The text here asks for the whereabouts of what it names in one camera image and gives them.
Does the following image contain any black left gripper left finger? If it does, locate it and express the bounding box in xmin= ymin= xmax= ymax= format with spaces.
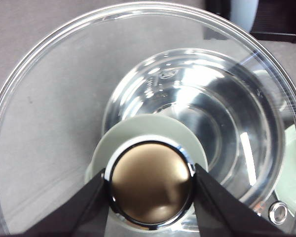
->
xmin=12 ymin=169 xmax=110 ymax=237

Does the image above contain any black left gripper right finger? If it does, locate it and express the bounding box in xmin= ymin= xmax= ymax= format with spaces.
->
xmin=193 ymin=164 xmax=294 ymax=237

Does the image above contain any glass lid with green knob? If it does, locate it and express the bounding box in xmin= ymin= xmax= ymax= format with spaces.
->
xmin=0 ymin=5 xmax=296 ymax=237

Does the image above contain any black dish rack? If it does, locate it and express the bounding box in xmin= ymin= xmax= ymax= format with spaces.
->
xmin=205 ymin=0 xmax=296 ymax=43

